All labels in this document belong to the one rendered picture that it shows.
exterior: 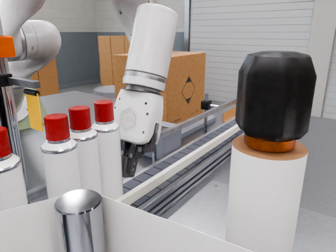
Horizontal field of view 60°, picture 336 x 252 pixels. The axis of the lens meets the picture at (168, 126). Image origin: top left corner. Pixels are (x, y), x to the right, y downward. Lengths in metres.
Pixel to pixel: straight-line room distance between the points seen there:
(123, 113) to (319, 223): 0.41
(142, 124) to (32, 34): 0.57
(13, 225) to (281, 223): 0.28
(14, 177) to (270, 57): 0.34
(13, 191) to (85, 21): 6.91
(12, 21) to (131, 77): 0.49
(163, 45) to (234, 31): 4.57
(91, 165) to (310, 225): 0.39
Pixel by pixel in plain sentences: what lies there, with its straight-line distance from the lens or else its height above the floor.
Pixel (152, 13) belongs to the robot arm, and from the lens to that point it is 0.57.
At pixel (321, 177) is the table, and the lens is 0.89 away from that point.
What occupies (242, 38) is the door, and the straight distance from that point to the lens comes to 5.05.
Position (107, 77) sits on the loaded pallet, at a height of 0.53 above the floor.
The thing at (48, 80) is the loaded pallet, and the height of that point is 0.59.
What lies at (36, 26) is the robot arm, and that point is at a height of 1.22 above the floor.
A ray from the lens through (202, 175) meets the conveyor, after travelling 0.78.
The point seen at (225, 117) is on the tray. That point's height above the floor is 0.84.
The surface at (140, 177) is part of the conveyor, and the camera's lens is 0.69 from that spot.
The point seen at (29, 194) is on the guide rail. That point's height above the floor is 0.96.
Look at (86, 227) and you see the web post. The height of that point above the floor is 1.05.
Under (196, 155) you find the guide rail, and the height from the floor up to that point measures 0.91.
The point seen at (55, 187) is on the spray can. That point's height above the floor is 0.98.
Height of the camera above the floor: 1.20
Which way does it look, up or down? 18 degrees down
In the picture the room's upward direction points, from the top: straight up
